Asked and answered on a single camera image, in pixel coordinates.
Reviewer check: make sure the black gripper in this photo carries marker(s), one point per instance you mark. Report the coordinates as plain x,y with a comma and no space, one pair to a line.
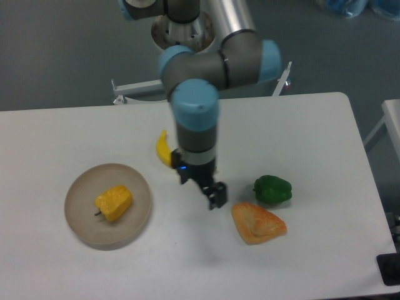
200,167

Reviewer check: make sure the yellow toy bell pepper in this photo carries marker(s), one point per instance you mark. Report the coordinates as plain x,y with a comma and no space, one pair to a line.
113,202

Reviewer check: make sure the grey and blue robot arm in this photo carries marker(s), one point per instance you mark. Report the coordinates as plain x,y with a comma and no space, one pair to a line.
192,83

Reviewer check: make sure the green toy bell pepper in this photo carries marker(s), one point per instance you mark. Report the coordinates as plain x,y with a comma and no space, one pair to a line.
272,190

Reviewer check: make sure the beige round plate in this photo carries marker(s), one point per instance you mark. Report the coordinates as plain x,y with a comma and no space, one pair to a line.
80,211

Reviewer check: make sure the yellow toy banana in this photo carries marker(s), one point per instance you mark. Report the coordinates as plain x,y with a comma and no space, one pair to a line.
162,149

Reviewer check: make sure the toy triangular pastry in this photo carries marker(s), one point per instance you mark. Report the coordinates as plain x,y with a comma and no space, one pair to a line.
255,224

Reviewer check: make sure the white side table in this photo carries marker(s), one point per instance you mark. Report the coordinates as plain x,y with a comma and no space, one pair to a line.
389,123

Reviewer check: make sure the black device at edge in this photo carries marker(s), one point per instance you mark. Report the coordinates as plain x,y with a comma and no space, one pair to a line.
388,265

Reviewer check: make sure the blue plastic bags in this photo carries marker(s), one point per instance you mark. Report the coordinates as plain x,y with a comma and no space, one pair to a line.
350,9

